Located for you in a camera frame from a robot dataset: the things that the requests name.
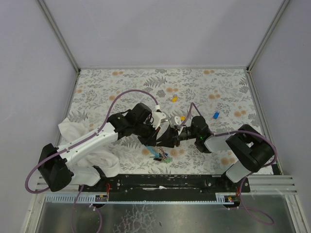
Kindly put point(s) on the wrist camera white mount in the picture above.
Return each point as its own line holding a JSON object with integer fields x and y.
{"x": 159, "y": 117}
{"x": 177, "y": 121}

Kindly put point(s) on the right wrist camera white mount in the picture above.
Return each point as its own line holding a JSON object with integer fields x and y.
{"x": 177, "y": 121}

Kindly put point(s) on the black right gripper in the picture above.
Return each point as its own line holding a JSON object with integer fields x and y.
{"x": 176, "y": 138}

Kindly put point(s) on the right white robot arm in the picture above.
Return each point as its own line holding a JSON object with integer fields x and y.
{"x": 252, "y": 150}

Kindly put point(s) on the floral table mat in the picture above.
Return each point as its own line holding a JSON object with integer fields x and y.
{"x": 102, "y": 91}

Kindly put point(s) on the yellow key far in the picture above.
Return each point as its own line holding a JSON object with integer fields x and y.
{"x": 173, "y": 98}

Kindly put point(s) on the metal keyring organizer with keys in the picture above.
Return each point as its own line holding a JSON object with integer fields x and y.
{"x": 158, "y": 154}

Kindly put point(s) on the blue key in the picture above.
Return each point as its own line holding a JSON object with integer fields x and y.
{"x": 216, "y": 115}

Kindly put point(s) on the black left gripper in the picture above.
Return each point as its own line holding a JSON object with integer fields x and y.
{"x": 150, "y": 135}

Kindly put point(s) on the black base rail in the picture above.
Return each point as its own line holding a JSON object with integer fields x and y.
{"x": 143, "y": 187}

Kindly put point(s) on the white cloth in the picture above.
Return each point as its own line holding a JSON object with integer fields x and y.
{"x": 101, "y": 157}

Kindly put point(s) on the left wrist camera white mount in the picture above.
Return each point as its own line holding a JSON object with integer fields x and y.
{"x": 159, "y": 117}

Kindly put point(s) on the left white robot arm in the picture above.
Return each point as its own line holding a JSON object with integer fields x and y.
{"x": 59, "y": 165}

